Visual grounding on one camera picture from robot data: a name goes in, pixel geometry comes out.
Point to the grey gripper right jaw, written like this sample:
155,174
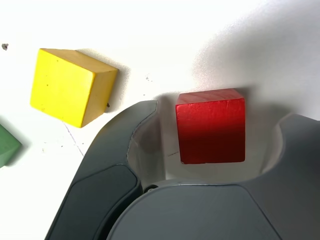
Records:
200,215

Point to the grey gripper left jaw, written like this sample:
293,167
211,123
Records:
105,162

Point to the red cube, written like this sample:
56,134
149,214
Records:
210,130

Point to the yellow cube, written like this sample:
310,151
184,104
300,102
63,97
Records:
65,85

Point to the green cube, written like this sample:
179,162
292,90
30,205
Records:
7,145

